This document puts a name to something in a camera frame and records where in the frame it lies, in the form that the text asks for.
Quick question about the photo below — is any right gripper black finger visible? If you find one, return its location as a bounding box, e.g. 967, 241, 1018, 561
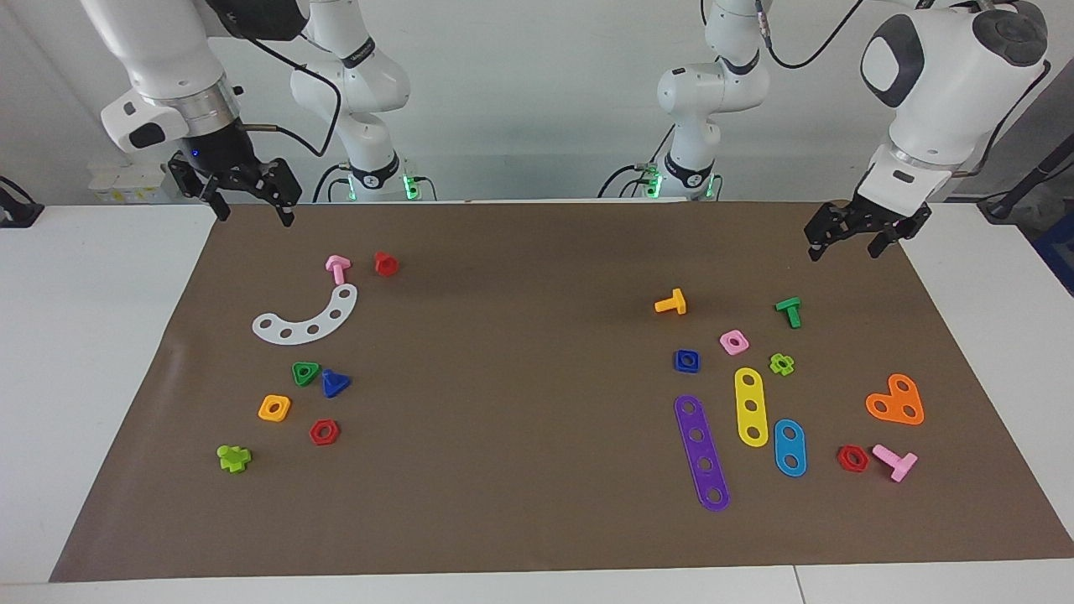
168, 159, 232, 222
252, 158, 301, 227

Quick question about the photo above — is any white power strip box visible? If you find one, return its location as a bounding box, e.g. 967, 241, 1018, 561
87, 162, 179, 204

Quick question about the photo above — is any white curved perforated strip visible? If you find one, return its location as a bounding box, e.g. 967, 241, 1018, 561
252, 284, 359, 346

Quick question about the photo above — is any black stand pole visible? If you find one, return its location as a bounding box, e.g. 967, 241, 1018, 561
978, 134, 1074, 226

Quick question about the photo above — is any orange heart-shaped plate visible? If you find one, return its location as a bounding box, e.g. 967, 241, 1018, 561
865, 373, 925, 426

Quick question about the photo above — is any blue crate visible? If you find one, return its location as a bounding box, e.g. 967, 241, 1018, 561
1034, 210, 1074, 296

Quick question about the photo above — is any yellow three-hole strip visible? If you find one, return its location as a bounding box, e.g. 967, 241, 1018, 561
734, 367, 770, 448

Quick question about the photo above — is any black clamp device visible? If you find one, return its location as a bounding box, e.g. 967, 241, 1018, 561
0, 174, 44, 229

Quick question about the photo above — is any blue two-hole strip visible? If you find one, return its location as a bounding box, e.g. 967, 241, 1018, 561
774, 419, 808, 478

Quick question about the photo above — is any purple four-hole strip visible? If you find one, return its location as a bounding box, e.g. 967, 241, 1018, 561
674, 394, 731, 513

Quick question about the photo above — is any brown paper mat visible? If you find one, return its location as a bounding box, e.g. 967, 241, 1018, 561
49, 200, 1074, 584

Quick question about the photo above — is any black right base cable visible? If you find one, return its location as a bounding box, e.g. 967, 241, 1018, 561
313, 161, 353, 204

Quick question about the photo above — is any black base cable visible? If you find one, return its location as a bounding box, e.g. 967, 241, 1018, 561
313, 161, 353, 204
597, 126, 677, 200

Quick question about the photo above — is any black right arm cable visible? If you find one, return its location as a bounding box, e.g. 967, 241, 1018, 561
239, 34, 345, 160

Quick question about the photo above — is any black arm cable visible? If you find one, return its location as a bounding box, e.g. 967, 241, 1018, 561
755, 0, 1054, 179
239, 34, 345, 160

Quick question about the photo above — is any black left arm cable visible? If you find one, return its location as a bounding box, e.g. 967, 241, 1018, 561
755, 0, 1054, 179

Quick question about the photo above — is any black left base cable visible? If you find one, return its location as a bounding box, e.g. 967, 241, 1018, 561
597, 126, 677, 200

